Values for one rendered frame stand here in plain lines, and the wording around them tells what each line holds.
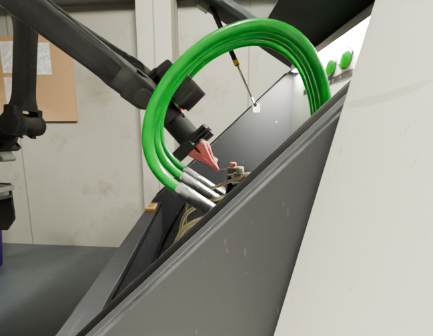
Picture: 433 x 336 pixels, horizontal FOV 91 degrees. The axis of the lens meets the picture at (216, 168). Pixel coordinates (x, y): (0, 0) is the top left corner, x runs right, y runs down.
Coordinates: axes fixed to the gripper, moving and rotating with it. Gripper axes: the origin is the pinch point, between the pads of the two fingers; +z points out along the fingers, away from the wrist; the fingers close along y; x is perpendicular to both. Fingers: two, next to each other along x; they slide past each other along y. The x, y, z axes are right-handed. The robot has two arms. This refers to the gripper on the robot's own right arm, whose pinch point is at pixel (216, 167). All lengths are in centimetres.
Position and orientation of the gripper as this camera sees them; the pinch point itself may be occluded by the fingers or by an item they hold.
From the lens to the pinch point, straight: 51.1
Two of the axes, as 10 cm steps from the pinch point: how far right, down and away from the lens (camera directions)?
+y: 7.3, -6.6, -1.8
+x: 1.5, -0.9, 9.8
